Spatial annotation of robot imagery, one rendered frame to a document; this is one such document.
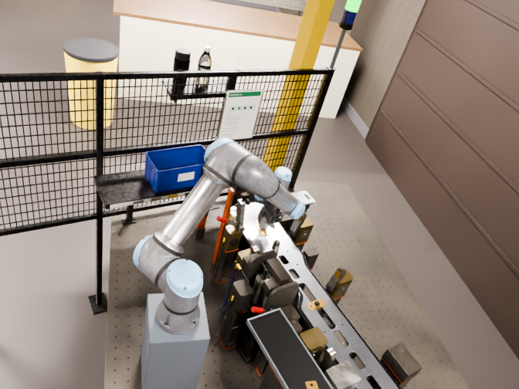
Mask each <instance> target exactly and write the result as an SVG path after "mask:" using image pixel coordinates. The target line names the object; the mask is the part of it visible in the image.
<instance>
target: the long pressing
mask: <svg viewBox="0 0 519 389"><path fill-rule="evenodd" d="M263 206H264V205H263V204H260V203H256V202H254V201H252V202H250V204H249V205H247V204H246V206H245V214H244V222H243V227H244V228H245V231H244V232H243V233H242V236H243V238H244V239H245V240H246V241H247V243H248V244H249V246H250V247H251V246H254V245H256V246H257V247H258V249H259V253H263V252H268V251H272V250H273V249H272V246H273V242H274V241H275V240H279V241H280V247H279V249H278V250H274V251H275V252H276V254H277V258H278V259H279V257H281V256H284V257H285V259H286V260H287V261H288V264H283V263H282V262H281V260H280V259H279V260H280V262H281V263H282V265H283V266H284V268H285V269H286V271H288V273H289V270H291V269H293V270H294V271H295V272H296V274H297V275H298V276H299V279H294V278H293V277H292V275H291V274H290V273H289V274H290V276H291V280H290V282H298V284H299V285H300V284H302V283H303V284H304V285H305V286H306V287H307V288H308V290H309V291H310V293H311V294H312V295H313V297H314V298H315V299H316V300H317V299H323V300H324V301H325V303H326V304H327V305H326V306H323V307H321V308H322V309H323V311H324V312H325V313H326V314H327V316H328V317H329V318H330V320H331V322H332V323H333V324H334V325H335V328H334V329H330V328H329V326H328V325H327V324H326V323H325V322H324V320H323V318H322V317H321V315H320V314H319V312H318V311H317V310H313V311H311V310H310V309H309V307H308V306H307V304H308V303H310V300H309V299H308V298H307V296H306V295H305V293H304V292H303V290H302V289H301V288H300V287H299V289H298V291H297V296H298V303H297V312H298V313H299V315H300V317H301V319H302V320H303V321H304V323H305V324H306V326H307V328H308V329H312V328H314V327H319V328H320V330H321V332H322V333H323V335H325V337H326V338H327V341H328V342H327V345H326V346H325V348H324V352H325V350H326V349H328V348H330V347H332V348H333V349H334V351H335V352H336V358H335V360H334V364H333V365H334V366H336V365H338V364H340V363H342V362H344V361H346V360H348V361H349V363H350V364H351V366H352V367H353V368H354V369H355V371H356V372H357V374H358V375H359V377H360V378H361V380H360V382H359V383H358V385H357V386H356V388H355V389H373V388H372V386H371V385H370V384H369V382H368V381H367V379H366V377H368V376H372V377H373V378H374V380H375V381H376V383H377V384H378V386H379V387H380V388H381V389H401V388H400V386H399V385H398V384H397V382H396V381H395V380H394V378H393V377H392V375H391V374H390V373H389V372H388V371H387V369H386V368H385V367H384V365H383V364H382V362H381V361H380V360H379V359H378V358H377V356H376V355H375V354H374V352H373V351H372V350H371V348H370V347H369V345H367V343H366V342H365V340H364V339H363V338H362V337H361V335H360V334H359V332H358V331H357V330H356V329H355V328H354V326H353V325H352V324H351V322H350V321H349V319H348V318H347V317H346V316H345V314H344V313H343V312H342V311H341V309H340V308H339V306H338V305H337V304H336V302H335V301H334V300H333V299H332V297H331V296H330V295H329V293H328V292H327V290H326V289H325V288H324V287H323V286H322V284H321V283H320V282H319V280H318V279H317V277H316V276H315V275H314V274H313V273H312V271H311V270H310V269H309V267H308V266H307V261H306V258H305V255H304V254H303V253H302V251H301V250H300V248H299V247H298V246H297V244H296V243H295V242H294V240H293V239H292V238H291V237H290V236H289V234H288V233H287V231H286V230H285V229H284V228H283V226H282V225H281V224H280V223H279V222H277V223H274V225H275V228H271V227H270V226H268V227H267V228H266V230H267V231H268V232H269V234H268V235H262V234H261V232H260V231H259V229H258V228H257V227H256V225H255V224H256V223H258V218H257V217H258V214H259V213H260V211H261V209H262V207H263ZM287 251H288V252H287ZM297 264H298V265H297ZM342 324H343V326H342ZM324 331H325V333H324ZM336 331H339V332H340V334H341V335H342V336H343V338H344V339H345V340H346V342H347V343H348V346H347V347H343V346H342V345H341V343H340V342H339V341H338V339H337V337H336V336H335V335H334V332H336ZM350 353H355V354H356V355H357V357H358V358H359V360H360V361H361V362H362V363H363V365H364V366H365V368H364V369H363V370H359V369H358V367H357V365H356V364H355V363H354V361H353V360H352V359H351V357H350V356H349V354H350Z"/></svg>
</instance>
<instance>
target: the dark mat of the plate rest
mask: <svg viewBox="0 0 519 389"><path fill-rule="evenodd" d="M249 322H250V324H251V325H252V327H253V329H254V330H255V332H256V334H257V336H258V337H259V339H260V341H261V342H262V344H263V345H264V347H265V349H266V351H267V353H268V354H269V355H270V358H271V359H272V361H273V362H274V364H275V366H276V368H277V370H278V371H279V372H280V375H281V376H282V378H283V379H284V381H285V383H286V385H287V386H288V388H289V389H307V388H306V384H305V382H306V381H316V382H317V386H318V389H330V387H329V385H328V384H327V382H326V380H325V379H324V378H323V376H322V375H321V373H320V371H319V370H318V369H317V367H316V365H315V364H314V362H313V361H312V360H311V358H310V356H309V355H308V353H307V351H306V350H305V349H304V347H303V346H302V344H301V342H300V341H299V340H298V338H297V336H296V335H295V333H294V332H293V331H292V329H291V328H290V326H289V324H288V322H287V321H286V320H285V318H284V317H283V315H282V313H281V312H280V311H279V310H277V311H275V312H272V313H269V314H266V315H264V316H260V317H258V318H255V319H253V320H249Z"/></svg>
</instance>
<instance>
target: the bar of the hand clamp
mask: <svg viewBox="0 0 519 389"><path fill-rule="evenodd" d="M246 204H247V205H249V204H250V201H249V199H246V201H243V200H242V199H239V200H237V204H236V207H237V209H236V223H238V224H239V227H238V230H239V228H240V227H243V222H244V214H245V206H246Z"/></svg>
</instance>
